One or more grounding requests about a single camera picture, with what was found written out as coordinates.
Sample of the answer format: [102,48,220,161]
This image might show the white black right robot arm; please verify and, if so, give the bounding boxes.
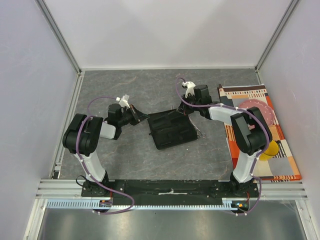
[179,81,272,197]

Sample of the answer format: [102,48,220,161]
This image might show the pink dotted plate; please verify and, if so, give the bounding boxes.
[238,98,275,126]

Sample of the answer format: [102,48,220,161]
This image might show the yellow plastic bowl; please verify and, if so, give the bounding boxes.
[259,140,279,161]

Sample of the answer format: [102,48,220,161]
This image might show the aluminium frame post right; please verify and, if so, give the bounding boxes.
[254,0,300,74]

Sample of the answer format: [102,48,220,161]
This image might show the light blue cable duct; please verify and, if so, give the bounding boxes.
[46,198,245,211]

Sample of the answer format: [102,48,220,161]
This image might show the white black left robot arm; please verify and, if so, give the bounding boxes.
[62,103,150,197]

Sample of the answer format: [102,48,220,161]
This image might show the aluminium frame post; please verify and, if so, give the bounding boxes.
[254,0,300,74]
[35,0,82,75]

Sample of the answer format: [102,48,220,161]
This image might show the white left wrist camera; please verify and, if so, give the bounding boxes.
[115,94,130,109]

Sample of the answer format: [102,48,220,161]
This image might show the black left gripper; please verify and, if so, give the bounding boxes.
[118,104,151,127]

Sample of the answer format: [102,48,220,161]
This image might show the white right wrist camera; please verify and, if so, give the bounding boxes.
[182,81,196,98]

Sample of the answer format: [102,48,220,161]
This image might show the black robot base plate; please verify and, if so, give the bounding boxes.
[81,179,259,198]

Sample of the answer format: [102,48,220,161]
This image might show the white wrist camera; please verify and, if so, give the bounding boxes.
[115,94,130,109]
[182,81,196,98]

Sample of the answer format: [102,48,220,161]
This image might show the silver hair scissors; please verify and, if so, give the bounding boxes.
[194,126,207,139]

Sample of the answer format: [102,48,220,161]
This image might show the colourful patterned cloth mat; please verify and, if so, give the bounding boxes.
[217,84,302,182]

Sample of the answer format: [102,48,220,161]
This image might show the black zip tool case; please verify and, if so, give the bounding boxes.
[147,109,198,150]

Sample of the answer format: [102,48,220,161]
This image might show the aluminium frame post left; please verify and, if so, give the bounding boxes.
[35,0,82,75]

